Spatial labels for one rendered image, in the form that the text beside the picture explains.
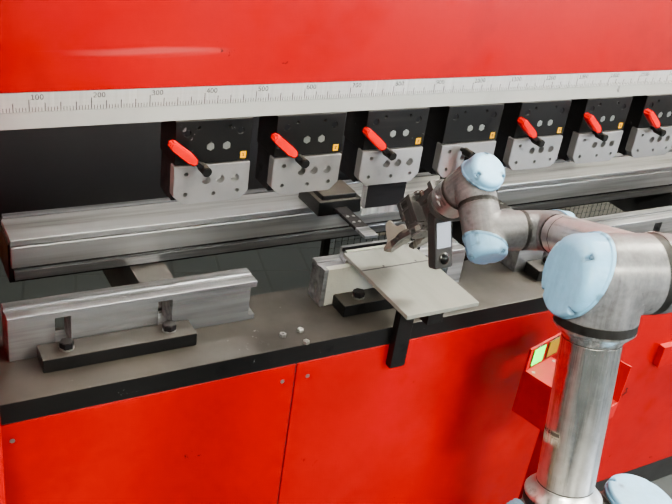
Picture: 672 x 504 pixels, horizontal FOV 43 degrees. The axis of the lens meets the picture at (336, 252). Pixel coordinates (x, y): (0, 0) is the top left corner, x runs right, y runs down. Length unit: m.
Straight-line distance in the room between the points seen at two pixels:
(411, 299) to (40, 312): 0.72
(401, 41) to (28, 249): 0.88
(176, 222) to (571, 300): 1.06
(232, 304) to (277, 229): 0.35
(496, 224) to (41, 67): 0.81
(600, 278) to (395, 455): 1.12
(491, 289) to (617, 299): 0.96
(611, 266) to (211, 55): 0.77
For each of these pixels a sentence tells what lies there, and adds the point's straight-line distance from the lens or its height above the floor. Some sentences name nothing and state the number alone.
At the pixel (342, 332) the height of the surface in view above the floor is 0.88.
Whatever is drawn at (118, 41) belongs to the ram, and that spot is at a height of 1.48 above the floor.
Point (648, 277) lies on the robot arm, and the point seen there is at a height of 1.38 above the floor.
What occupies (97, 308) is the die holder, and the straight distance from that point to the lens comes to 1.69.
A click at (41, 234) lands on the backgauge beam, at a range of 1.91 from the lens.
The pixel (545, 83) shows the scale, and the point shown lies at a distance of 1.99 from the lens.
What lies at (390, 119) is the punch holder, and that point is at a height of 1.32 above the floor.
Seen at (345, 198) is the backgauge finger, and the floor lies 1.02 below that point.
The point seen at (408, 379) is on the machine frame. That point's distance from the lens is 2.02.
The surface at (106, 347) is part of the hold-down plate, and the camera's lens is 1.69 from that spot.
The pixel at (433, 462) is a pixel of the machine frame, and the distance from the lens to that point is 2.28.
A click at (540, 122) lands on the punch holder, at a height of 1.29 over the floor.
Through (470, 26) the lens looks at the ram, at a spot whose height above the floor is 1.51.
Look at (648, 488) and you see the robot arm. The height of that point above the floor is 1.00.
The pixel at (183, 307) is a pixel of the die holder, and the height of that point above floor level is 0.93.
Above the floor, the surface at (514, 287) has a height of 0.87.
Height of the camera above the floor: 1.89
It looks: 28 degrees down
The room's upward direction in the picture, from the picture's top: 9 degrees clockwise
